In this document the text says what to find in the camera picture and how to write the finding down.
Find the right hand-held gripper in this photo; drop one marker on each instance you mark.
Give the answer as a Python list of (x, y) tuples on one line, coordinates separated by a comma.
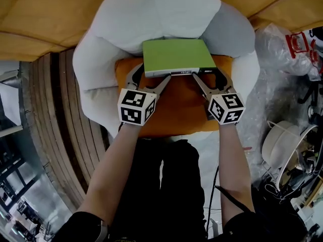
[(225, 107)]

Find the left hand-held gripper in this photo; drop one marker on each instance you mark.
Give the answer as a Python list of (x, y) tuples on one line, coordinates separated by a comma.
[(136, 105)]

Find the green book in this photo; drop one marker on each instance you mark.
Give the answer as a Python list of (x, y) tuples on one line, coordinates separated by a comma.
[(176, 57)]

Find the person's left forearm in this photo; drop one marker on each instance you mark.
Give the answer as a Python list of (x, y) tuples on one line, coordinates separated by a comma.
[(111, 170)]

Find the person's right forearm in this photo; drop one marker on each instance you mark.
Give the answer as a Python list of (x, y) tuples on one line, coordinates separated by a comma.
[(233, 168)]

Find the orange cushion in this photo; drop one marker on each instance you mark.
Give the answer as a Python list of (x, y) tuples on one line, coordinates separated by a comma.
[(180, 105)]

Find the clear plastic wrap bundle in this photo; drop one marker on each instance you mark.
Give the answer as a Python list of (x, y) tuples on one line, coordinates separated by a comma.
[(282, 67)]

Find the wooden slatted panel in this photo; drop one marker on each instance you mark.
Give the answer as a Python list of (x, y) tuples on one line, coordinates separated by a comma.
[(63, 125)]

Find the black chair base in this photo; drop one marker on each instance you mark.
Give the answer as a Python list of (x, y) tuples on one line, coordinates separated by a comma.
[(309, 94)]

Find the white round fan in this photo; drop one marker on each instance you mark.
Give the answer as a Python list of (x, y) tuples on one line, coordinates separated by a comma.
[(285, 147)]

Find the person's black trousers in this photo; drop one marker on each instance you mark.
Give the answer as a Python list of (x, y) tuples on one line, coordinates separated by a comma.
[(166, 193)]

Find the yellow curtain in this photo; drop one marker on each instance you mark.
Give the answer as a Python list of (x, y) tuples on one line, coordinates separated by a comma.
[(45, 16)]

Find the red plastic frame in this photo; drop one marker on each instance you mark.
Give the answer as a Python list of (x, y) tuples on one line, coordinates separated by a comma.
[(301, 45)]

